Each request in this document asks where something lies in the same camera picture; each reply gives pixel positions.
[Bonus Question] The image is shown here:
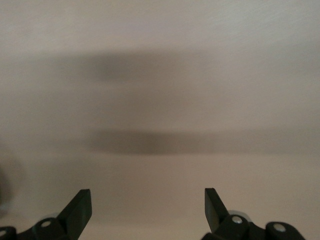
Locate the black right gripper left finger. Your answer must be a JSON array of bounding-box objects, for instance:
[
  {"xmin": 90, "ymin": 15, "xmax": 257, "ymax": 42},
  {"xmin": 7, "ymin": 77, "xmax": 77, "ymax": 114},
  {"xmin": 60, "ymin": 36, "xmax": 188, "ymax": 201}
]
[{"xmin": 0, "ymin": 188, "xmax": 93, "ymax": 240}]

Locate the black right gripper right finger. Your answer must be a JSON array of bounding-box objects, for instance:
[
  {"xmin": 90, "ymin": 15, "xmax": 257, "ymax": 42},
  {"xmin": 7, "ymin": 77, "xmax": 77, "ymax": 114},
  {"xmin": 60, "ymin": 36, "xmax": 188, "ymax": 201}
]
[{"xmin": 201, "ymin": 187, "xmax": 307, "ymax": 240}]

